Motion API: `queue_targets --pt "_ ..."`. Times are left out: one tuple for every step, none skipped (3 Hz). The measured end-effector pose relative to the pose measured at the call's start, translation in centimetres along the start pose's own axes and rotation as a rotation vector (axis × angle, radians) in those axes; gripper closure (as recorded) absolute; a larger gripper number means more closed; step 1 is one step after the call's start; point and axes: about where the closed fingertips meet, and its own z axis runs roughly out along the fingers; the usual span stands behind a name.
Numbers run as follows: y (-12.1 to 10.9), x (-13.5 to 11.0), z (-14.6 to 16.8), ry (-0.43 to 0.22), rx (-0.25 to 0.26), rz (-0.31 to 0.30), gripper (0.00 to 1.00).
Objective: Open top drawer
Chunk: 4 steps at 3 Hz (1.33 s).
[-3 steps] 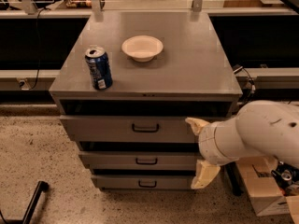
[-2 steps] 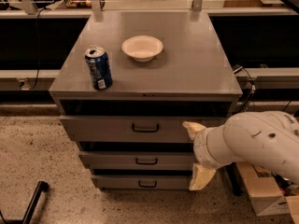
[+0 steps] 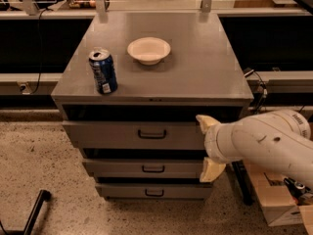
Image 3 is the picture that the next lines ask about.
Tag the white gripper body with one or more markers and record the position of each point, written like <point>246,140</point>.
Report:
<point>212,143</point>

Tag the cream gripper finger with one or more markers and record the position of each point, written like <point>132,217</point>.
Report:
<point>211,170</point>
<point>206,122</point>

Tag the grey top drawer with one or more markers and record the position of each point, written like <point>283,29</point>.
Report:
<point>134,135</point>

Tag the grey drawer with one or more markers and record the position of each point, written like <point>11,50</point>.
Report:
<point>134,135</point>
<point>135,168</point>
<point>154,191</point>

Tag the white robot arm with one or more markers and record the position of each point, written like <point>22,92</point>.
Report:
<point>277,140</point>

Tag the grey middle drawer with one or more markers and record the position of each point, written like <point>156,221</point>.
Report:
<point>135,168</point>

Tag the grey metal drawer cabinet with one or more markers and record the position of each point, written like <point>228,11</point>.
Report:
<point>200,76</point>

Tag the grey bottom drawer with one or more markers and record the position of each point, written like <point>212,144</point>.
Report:
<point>154,191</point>

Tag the cardboard box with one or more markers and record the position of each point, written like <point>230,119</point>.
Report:
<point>279,207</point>

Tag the crushed cans in box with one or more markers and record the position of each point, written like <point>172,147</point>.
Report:
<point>302,195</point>

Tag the white paper bowl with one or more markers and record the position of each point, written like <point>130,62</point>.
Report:
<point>148,50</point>

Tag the blue soda can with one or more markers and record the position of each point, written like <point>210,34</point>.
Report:
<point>102,65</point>

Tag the black metal leg left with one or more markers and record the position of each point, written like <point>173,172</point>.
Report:
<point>43,196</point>

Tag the wall power outlet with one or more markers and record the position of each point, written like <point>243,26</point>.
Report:
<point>24,88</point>

